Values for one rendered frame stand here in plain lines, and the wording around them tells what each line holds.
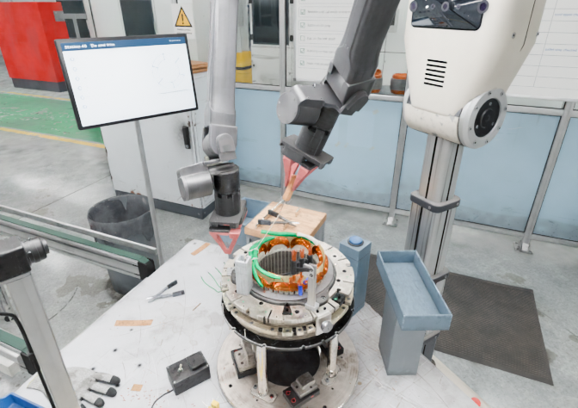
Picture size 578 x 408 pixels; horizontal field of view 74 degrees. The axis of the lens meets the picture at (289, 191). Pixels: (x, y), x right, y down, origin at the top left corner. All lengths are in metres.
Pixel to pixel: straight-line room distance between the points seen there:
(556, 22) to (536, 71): 0.28
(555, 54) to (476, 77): 2.00
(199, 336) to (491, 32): 1.09
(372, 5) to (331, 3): 2.44
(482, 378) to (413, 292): 1.33
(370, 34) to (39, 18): 3.98
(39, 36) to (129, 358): 3.64
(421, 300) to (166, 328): 0.76
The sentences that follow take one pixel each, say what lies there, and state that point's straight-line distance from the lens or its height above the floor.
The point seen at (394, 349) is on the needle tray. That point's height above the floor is 0.88.
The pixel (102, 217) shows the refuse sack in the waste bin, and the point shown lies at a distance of 2.70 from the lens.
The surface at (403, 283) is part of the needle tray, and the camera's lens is 1.06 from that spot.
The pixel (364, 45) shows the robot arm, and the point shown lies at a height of 1.62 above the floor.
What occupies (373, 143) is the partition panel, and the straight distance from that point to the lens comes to 3.14.
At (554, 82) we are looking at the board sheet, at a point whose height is 1.24.
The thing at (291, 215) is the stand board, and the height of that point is 1.07.
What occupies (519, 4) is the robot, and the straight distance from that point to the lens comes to 0.97.
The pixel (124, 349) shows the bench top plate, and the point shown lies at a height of 0.78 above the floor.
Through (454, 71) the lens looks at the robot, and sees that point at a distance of 0.99.
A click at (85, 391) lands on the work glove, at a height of 0.80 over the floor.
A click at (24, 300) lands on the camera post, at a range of 0.66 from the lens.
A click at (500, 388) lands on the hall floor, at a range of 2.33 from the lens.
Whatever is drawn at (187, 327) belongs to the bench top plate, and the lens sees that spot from 1.29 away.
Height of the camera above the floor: 1.68
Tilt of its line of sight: 26 degrees down
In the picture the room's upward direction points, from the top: straight up
